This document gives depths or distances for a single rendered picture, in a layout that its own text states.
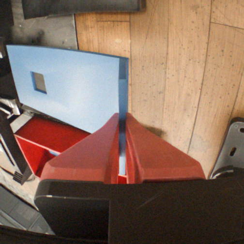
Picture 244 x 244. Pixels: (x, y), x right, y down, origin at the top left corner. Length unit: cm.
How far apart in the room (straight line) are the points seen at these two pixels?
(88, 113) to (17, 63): 9
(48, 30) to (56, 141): 17
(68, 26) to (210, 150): 24
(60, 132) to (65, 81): 18
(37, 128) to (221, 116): 29
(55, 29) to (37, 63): 10
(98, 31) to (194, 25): 11
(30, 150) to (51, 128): 8
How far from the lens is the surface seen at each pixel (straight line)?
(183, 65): 21
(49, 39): 29
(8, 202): 582
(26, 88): 21
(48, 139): 33
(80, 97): 16
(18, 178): 47
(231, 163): 27
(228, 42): 21
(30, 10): 27
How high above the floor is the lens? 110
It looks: 46 degrees down
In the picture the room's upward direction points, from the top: 145 degrees counter-clockwise
